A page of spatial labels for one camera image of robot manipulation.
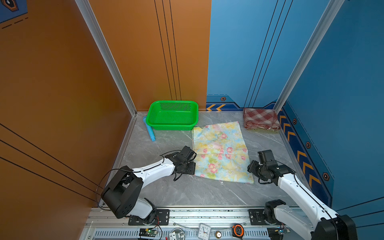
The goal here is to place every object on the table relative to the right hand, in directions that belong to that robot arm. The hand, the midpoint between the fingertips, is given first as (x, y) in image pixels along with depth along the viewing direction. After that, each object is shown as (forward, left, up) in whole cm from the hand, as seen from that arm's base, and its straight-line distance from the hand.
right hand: (249, 169), depth 85 cm
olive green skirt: (+30, -21, -3) cm, 37 cm away
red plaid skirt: (+39, -17, +1) cm, 42 cm away
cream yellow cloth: (+13, +14, -4) cm, 19 cm away
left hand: (+2, +33, -2) cm, 33 cm away
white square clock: (-29, +27, -3) cm, 40 cm away
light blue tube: (+32, +64, -1) cm, 72 cm away
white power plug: (-30, +38, +3) cm, 49 cm away
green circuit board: (-29, +54, -5) cm, 61 cm away
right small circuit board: (-28, -11, -4) cm, 31 cm away
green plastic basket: (+48, +50, -3) cm, 69 cm away
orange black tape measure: (-29, +11, -1) cm, 31 cm away
